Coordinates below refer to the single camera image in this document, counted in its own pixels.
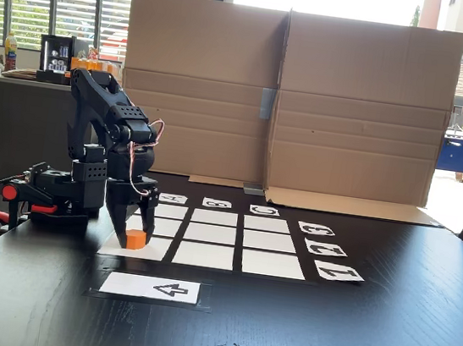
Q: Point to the paper label number 1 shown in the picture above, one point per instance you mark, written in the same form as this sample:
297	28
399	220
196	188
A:
338	272

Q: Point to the paper label number 2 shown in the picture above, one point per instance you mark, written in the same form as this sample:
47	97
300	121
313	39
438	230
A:
325	249

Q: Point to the orange round token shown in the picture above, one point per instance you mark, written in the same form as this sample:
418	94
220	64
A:
136	240

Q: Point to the black mini fridge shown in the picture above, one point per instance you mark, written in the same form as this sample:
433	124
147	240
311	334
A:
55	58

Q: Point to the small colourful packet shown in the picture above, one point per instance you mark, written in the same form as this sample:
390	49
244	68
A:
92	53

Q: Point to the paper label letter B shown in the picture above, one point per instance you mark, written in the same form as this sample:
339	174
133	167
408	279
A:
216	204

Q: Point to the white nine-square grid sheet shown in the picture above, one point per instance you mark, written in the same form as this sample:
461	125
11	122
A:
203	255

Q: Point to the grey tape strip on cardboard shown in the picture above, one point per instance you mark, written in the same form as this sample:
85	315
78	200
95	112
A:
267	103

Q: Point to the grey tape piece on table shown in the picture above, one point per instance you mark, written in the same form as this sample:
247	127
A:
253	191

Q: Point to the paper label letter A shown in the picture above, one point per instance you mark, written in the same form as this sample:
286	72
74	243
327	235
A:
172	198

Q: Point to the brown cardboard panel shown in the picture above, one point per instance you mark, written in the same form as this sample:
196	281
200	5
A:
201	49
368	71

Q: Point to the white arrow paper sheet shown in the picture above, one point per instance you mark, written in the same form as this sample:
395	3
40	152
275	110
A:
148	287

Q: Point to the pale orange carton pack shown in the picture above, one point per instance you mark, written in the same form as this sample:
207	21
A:
112	70

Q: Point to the brown paper stack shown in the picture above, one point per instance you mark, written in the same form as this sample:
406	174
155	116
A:
20	73

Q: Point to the paper label letter C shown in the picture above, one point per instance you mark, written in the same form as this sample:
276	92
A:
264	210

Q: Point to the paper label number 3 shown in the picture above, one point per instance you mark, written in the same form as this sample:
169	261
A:
316	229

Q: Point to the yellow drink bottle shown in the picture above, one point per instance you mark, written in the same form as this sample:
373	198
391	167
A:
11	52

